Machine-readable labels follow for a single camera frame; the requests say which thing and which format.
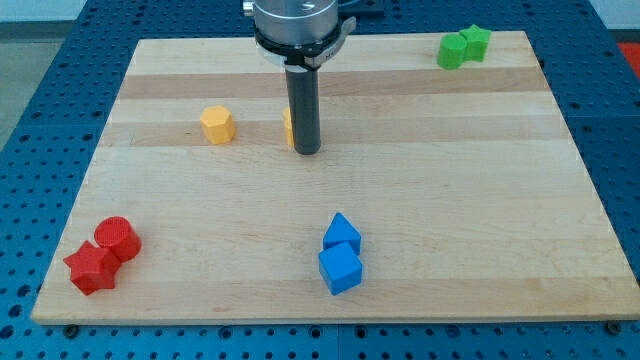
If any yellow block behind rod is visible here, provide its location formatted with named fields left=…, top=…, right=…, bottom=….
left=282, top=107, right=295, bottom=148

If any green star block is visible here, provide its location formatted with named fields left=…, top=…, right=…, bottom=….
left=459, top=24, right=491, bottom=62

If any wooden board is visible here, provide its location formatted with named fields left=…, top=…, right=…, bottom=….
left=32, top=31, right=639, bottom=325

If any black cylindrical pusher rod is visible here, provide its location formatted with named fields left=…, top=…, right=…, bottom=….
left=285, top=70, right=321, bottom=155

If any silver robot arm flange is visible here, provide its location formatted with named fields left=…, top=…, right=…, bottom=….
left=242, top=0, right=357, bottom=73

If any red star block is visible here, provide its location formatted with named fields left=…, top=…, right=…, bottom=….
left=63, top=241, right=122, bottom=296

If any red cylinder block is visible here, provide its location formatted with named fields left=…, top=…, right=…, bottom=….
left=94, top=216, right=142, bottom=262

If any yellow hexagon block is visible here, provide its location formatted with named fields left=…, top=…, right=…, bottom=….
left=200, top=105, right=236, bottom=145

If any blue triangle block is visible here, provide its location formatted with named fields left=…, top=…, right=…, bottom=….
left=322, top=212, right=363, bottom=255

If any green cylinder block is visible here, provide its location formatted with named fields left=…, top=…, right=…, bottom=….
left=437, top=33, right=467, bottom=70

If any blue cube block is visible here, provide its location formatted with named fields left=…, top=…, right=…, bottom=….
left=318, top=242, right=363, bottom=295

